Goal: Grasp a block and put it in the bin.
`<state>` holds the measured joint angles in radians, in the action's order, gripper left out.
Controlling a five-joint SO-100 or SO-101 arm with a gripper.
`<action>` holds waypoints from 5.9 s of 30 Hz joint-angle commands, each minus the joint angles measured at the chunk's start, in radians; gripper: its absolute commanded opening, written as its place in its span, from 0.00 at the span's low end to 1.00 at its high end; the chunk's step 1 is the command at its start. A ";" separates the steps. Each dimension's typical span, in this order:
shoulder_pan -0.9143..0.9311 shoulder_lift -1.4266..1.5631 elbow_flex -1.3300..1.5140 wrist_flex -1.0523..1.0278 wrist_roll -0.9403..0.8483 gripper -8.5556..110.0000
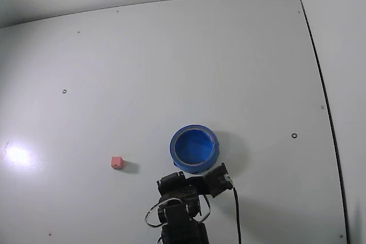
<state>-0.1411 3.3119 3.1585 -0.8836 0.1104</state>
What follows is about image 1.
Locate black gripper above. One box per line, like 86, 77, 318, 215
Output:
156, 171, 213, 199

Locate pink cube block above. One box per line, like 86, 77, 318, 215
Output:
110, 156, 124, 170

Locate blue round bin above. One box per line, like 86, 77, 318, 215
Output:
169, 125, 220, 174

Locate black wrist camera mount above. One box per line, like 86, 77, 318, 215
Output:
203, 163, 233, 198

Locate grey looped servo wire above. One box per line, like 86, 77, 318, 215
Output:
144, 194, 212, 227

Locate black camera cable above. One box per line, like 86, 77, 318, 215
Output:
227, 179, 242, 244

